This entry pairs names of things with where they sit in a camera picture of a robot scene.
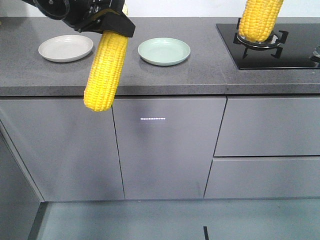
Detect corn cob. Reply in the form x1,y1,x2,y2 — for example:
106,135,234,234
83,31,129,112
238,0,284,43

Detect grey lower cabinets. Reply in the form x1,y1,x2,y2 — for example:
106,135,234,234
0,97,320,202

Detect black floor tape line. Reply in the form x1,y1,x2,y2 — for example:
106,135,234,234
203,226,209,240

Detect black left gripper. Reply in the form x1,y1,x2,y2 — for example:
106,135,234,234
32,0,136,38

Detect black glass gas stove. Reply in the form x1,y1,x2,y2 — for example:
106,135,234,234
216,23,320,70

